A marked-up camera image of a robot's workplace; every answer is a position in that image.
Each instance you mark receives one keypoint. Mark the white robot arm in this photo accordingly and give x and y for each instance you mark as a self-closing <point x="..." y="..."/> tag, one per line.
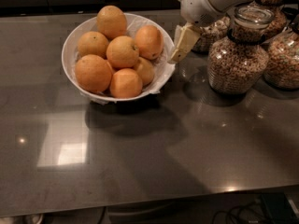
<point x="197" y="14"/>

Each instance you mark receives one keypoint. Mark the small partly hidden orange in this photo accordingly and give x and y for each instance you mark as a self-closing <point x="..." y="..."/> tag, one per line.
<point x="145" y="70"/>

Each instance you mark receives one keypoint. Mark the white bowl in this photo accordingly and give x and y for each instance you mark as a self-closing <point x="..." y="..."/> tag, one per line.
<point x="69" y="50"/>

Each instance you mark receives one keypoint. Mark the glass cereal jar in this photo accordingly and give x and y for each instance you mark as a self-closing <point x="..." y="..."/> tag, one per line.
<point x="282" y="70"/>
<point x="211" y="34"/>
<point x="237" y="61"/>
<point x="279" y="22"/>

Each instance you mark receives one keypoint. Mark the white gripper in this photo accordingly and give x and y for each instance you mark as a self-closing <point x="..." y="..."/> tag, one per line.
<point x="202" y="5"/>

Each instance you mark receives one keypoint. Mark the black box under table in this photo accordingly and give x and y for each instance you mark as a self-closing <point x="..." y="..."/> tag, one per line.
<point x="278" y="209"/>

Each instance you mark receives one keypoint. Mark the back left glass cereal jar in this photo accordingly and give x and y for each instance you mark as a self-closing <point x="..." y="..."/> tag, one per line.
<point x="211" y="34"/>

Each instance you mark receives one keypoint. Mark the far right glass cereal jar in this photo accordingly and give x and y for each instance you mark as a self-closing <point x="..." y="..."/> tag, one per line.
<point x="282" y="70"/>

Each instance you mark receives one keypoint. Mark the back right glass cereal jar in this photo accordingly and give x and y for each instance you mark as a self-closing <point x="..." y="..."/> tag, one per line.
<point x="279" y="22"/>

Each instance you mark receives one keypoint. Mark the front glass cereal jar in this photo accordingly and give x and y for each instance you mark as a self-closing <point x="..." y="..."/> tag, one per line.
<point x="237" y="61"/>

